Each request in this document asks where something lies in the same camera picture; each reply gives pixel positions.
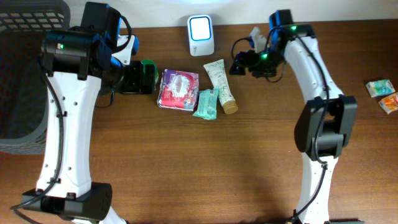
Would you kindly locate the red purple snack packet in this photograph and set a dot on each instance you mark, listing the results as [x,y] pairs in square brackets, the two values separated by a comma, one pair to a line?
[178,90]

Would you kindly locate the green lidded jar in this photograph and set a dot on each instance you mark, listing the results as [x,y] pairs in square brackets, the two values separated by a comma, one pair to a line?
[150,77]

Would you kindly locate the grey plastic basket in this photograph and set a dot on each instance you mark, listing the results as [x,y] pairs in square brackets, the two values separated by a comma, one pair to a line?
[24,107]

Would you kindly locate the orange small tissue box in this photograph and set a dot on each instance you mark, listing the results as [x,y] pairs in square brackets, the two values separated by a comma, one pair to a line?
[389,103]

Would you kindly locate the teal small tissue box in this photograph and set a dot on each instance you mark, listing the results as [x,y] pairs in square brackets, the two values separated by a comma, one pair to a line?
[380,88]

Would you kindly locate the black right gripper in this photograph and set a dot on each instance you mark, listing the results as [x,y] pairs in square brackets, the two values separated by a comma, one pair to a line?
[252,56]

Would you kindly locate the white barcode scanner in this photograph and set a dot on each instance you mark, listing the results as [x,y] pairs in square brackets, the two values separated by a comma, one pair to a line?
[200,35]

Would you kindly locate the teal wet wipes packet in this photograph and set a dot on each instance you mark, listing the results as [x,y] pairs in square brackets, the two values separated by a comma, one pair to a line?
[207,104]

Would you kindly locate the white floral tube gold cap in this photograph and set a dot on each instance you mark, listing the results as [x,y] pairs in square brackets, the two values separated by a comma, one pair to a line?
[217,74]

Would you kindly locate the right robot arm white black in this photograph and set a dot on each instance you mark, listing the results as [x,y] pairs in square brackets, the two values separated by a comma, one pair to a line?
[325,125]

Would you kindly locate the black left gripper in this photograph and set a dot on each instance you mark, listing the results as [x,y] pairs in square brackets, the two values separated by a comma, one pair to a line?
[135,82]

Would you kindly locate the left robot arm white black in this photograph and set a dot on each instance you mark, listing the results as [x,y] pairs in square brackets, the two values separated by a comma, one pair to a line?
[78,65]

